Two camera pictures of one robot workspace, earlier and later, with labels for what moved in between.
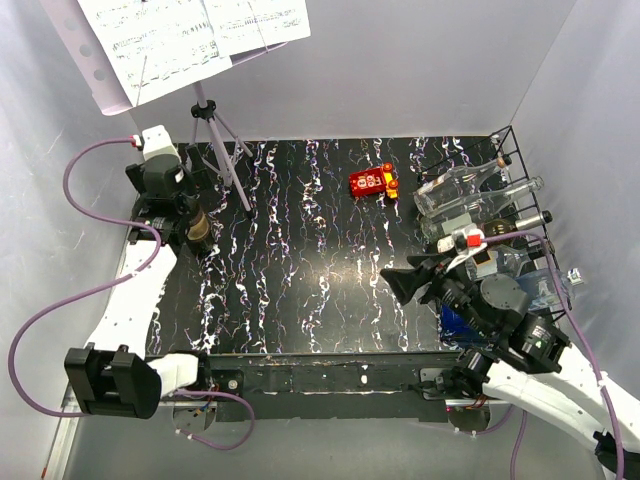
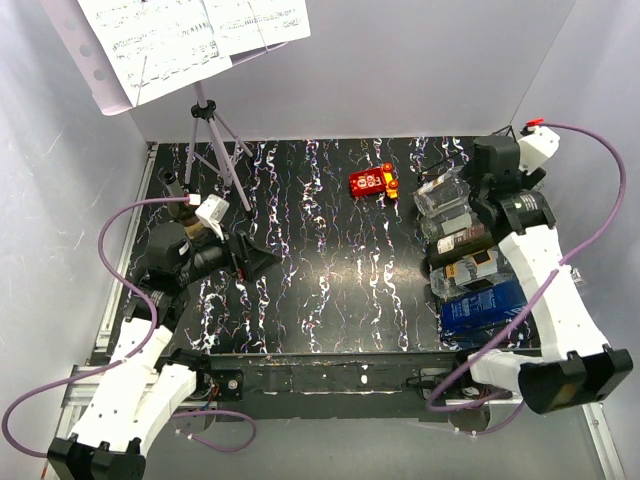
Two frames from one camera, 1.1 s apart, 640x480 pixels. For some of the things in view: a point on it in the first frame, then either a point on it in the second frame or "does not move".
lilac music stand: [96, 71] does not move
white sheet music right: [241, 26] does not move
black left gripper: [196, 167] → [257, 259]
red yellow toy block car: [373, 181] does not move
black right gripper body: [455, 291] → [475, 191]
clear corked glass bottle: [457, 185] does not move
